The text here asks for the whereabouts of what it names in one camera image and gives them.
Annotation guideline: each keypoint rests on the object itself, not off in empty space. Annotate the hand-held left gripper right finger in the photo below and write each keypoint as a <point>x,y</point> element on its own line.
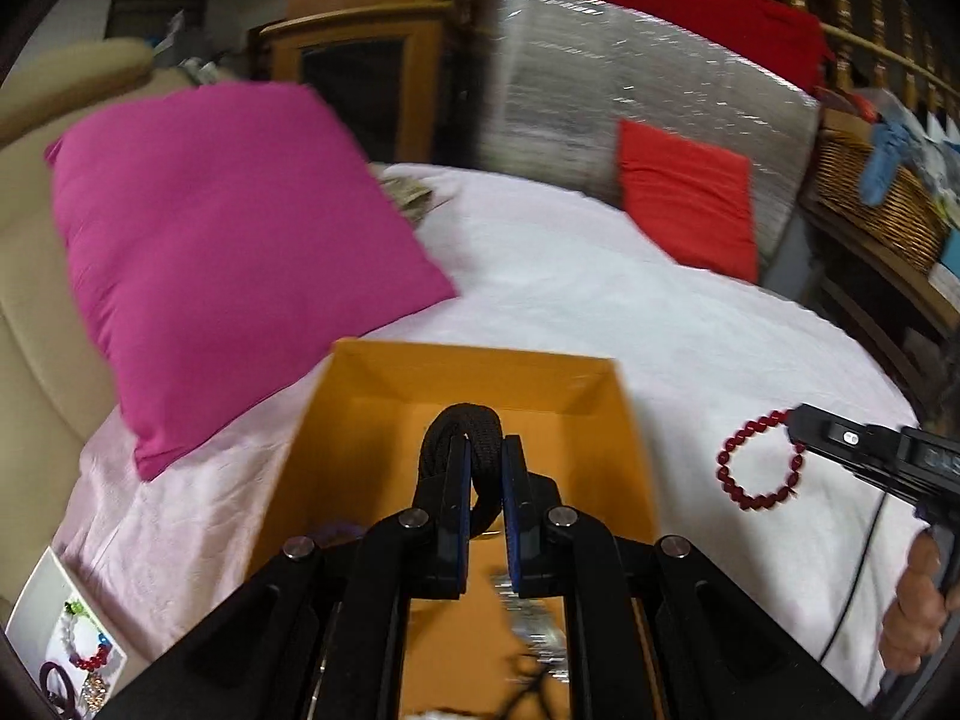
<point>516,517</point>

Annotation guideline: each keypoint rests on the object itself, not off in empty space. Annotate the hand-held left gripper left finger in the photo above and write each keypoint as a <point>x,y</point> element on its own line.
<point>457,510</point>

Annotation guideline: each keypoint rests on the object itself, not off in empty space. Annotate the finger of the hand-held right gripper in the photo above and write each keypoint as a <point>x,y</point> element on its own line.
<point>832,439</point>

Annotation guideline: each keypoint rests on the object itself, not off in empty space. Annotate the orange cardboard box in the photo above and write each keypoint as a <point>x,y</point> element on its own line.
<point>465,382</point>

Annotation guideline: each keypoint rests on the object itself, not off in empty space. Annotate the gold sparkly jewelry piece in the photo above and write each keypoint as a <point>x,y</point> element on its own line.
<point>94,694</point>

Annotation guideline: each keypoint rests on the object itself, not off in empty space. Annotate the person's right hand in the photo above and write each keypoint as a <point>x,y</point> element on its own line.
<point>915,615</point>

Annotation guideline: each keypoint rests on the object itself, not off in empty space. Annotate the dark wooden shelf unit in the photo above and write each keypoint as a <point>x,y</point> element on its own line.
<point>862,277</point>

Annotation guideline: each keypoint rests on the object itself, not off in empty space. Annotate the light blue box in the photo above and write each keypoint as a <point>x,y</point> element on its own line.
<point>951,255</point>

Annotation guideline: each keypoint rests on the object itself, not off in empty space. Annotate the pale pink towel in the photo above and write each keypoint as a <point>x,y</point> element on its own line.
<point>600,315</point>

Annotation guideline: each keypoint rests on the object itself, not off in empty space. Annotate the wicker basket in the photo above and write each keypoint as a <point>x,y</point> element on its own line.
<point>885,225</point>

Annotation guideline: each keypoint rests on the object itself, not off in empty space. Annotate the blue cloth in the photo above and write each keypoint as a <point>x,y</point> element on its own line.
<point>881,161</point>

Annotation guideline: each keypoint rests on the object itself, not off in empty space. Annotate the red cushion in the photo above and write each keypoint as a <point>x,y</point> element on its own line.
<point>682,195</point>

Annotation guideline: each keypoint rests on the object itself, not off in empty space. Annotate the white cloth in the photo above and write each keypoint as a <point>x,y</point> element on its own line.
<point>934,154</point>

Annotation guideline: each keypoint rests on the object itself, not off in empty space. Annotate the small patterned pouch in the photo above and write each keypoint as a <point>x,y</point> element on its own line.
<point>409,199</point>

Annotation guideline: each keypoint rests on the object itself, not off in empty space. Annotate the magenta pillow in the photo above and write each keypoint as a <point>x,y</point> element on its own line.
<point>225,240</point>

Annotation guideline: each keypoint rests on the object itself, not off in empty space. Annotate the wooden cabinet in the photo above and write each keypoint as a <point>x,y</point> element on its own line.
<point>427,90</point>

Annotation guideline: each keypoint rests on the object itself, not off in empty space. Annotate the white tray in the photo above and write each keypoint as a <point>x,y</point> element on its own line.
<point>45,615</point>

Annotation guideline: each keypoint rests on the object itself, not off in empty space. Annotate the red cloth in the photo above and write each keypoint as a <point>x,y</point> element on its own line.
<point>735,22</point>

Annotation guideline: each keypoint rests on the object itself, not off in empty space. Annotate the silver foil wrapped bundle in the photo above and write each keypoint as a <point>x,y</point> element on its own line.
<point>600,60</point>

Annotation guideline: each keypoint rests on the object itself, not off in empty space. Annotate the beige sofa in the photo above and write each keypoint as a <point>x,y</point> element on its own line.
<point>37,315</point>

